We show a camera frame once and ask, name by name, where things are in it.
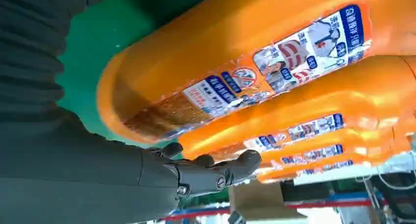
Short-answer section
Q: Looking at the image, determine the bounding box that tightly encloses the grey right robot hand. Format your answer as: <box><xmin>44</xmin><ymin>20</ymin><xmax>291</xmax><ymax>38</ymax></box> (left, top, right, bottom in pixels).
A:
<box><xmin>0</xmin><ymin>107</ymin><xmax>262</xmax><ymax>224</ymax></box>

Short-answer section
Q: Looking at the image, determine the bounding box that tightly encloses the brown cardboard box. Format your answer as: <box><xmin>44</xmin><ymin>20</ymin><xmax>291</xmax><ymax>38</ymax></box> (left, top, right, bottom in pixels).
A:
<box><xmin>229</xmin><ymin>180</ymin><xmax>308</xmax><ymax>222</ymax></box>

